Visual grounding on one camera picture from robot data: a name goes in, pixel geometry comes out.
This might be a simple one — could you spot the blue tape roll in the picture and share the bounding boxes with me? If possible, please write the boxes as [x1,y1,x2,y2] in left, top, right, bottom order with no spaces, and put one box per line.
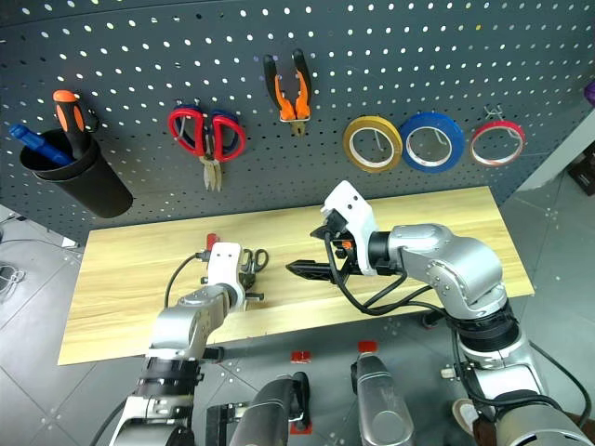
[399,111,466,175]

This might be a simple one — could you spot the blue handled scissors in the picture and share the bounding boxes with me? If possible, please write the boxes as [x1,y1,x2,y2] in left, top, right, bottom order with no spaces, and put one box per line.
[172,104,242,125]

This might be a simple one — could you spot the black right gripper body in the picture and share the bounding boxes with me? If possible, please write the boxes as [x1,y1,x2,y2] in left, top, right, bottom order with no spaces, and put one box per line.
[320,217,363,282]

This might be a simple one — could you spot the dark box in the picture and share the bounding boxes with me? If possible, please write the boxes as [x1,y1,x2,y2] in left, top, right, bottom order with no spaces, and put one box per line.
[566,142,595,197]

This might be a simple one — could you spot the black cup holder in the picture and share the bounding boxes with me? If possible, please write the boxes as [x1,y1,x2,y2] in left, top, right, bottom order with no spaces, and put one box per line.
[19,128,135,219]

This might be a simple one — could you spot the dark rounded robot shape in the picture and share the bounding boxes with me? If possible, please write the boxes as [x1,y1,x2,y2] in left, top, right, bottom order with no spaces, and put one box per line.
[228,371,311,446]

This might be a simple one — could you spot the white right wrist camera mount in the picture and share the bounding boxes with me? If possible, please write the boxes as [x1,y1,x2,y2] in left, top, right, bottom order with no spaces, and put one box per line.
[320,180,380,278]

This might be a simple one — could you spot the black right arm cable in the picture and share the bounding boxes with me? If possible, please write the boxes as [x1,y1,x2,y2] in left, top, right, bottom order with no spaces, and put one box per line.
[324,230,448,319]

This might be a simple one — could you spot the dark grey perforated pegboard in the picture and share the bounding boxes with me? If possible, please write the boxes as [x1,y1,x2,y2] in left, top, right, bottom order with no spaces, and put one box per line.
[0,0,595,243]

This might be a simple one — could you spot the orange black pliers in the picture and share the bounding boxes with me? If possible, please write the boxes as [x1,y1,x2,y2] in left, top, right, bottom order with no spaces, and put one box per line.
[262,47,313,138]

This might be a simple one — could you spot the white shoe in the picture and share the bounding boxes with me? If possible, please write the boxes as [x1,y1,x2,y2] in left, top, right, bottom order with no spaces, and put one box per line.
[452,398,482,437]

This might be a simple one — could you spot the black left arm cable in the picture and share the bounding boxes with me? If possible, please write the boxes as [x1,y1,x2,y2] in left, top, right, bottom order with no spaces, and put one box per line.
[164,250,210,308]

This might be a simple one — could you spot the yellow tape roll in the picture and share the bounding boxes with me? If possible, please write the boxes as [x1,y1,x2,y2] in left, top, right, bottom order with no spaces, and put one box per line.
[342,115,403,175]

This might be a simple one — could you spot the silver rounded robot shape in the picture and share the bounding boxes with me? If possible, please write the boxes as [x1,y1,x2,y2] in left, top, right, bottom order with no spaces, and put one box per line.
[350,351,416,446]

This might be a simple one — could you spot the red tape roll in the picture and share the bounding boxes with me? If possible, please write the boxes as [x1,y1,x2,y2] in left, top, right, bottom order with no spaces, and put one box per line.
[469,120,527,169]

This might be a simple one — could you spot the orange black handled screwdriver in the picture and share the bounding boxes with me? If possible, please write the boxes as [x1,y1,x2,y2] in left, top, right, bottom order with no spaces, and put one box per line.
[52,89,89,162]

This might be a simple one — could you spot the red handled scissors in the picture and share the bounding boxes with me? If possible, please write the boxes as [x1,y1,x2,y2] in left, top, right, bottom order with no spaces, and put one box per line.
[166,107,247,192]

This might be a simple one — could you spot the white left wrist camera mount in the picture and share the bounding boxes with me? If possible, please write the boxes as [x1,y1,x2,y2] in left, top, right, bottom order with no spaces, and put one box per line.
[205,242,246,313]

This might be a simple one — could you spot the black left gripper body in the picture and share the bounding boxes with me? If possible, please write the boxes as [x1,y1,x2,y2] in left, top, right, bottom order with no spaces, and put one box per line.
[237,257,258,293]

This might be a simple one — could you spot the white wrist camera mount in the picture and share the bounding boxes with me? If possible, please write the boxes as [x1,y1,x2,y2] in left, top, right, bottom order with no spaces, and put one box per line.
[205,242,246,313]
[320,180,380,278]

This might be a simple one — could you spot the grey black scissors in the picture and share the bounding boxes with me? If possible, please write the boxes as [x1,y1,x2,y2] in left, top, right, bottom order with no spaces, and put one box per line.
[240,248,271,276]

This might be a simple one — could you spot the blue marker pen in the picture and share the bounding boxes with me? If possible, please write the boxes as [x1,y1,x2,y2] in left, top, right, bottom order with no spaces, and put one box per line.
[8,123,75,167]

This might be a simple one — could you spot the wire frame object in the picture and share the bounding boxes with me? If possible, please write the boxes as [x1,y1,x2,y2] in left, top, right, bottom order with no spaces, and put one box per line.
[0,261,27,301]

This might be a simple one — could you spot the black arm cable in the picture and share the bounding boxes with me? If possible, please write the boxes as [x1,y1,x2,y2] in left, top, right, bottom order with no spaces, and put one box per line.
[164,250,210,308]
[324,230,448,319]

